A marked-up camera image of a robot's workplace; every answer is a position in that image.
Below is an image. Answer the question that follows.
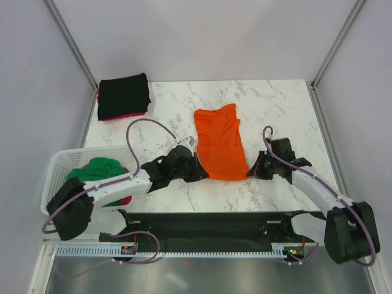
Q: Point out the black folded t-shirt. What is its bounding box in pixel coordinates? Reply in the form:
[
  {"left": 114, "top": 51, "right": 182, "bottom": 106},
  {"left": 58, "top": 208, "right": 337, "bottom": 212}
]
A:
[{"left": 97, "top": 73, "right": 151, "bottom": 119}]

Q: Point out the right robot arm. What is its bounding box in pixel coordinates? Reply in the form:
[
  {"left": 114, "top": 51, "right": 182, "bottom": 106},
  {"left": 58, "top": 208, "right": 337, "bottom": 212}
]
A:
[{"left": 247, "top": 138, "right": 380, "bottom": 267}]

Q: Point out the left aluminium frame post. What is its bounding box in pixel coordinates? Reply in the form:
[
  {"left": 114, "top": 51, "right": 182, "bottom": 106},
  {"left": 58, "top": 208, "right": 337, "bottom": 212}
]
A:
[{"left": 42, "top": 0, "right": 98, "bottom": 89}]

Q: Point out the green t-shirt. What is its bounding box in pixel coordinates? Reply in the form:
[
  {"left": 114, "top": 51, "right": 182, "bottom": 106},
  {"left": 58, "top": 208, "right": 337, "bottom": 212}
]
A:
[{"left": 66, "top": 157, "right": 128, "bottom": 182}]

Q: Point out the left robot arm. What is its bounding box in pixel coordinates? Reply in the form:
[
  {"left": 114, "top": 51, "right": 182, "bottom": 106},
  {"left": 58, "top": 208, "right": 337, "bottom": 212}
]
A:
[{"left": 47, "top": 145, "right": 209, "bottom": 241}]

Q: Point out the red t-shirt in basket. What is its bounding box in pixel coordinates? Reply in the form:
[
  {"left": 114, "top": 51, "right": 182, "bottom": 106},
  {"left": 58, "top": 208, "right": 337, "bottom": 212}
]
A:
[{"left": 81, "top": 164, "right": 134, "bottom": 208}]

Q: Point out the white slotted cable duct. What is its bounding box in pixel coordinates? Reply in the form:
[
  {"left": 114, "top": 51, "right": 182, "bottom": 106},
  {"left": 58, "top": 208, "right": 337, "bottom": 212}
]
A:
[{"left": 56, "top": 243, "right": 304, "bottom": 258}]

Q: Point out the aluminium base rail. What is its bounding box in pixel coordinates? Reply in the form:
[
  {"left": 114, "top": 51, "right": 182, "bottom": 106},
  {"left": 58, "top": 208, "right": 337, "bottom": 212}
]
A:
[{"left": 43, "top": 233, "right": 100, "bottom": 245}]

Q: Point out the white plastic basket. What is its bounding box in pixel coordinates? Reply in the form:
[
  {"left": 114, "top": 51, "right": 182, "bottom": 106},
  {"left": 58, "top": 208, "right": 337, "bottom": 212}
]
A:
[{"left": 40, "top": 146, "right": 136, "bottom": 216}]

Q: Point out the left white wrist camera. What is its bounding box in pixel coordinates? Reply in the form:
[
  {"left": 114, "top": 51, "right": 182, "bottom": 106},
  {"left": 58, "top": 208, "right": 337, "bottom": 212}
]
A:
[{"left": 177, "top": 136, "right": 197, "bottom": 153}]

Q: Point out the orange t-shirt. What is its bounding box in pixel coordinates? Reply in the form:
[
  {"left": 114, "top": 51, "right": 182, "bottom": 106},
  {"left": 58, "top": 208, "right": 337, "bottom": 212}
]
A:
[{"left": 194, "top": 104, "right": 249, "bottom": 181}]

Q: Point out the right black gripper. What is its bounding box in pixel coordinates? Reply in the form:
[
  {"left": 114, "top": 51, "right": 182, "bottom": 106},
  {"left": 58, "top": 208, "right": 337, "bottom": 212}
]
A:
[{"left": 246, "top": 150, "right": 280, "bottom": 180}]

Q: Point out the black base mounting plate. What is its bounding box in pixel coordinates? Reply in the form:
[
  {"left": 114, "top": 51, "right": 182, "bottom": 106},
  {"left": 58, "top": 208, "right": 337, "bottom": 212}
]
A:
[{"left": 99, "top": 212, "right": 313, "bottom": 252}]

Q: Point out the aluminium frame post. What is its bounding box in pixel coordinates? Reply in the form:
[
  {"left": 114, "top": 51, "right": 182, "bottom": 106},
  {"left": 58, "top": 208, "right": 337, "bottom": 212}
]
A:
[
  {"left": 309, "top": 0, "right": 368, "bottom": 91},
  {"left": 42, "top": 0, "right": 98, "bottom": 89}
]

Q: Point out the right aluminium frame post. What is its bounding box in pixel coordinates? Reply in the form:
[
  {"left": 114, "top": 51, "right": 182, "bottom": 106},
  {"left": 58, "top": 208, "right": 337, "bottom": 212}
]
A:
[{"left": 309, "top": 0, "right": 368, "bottom": 91}]

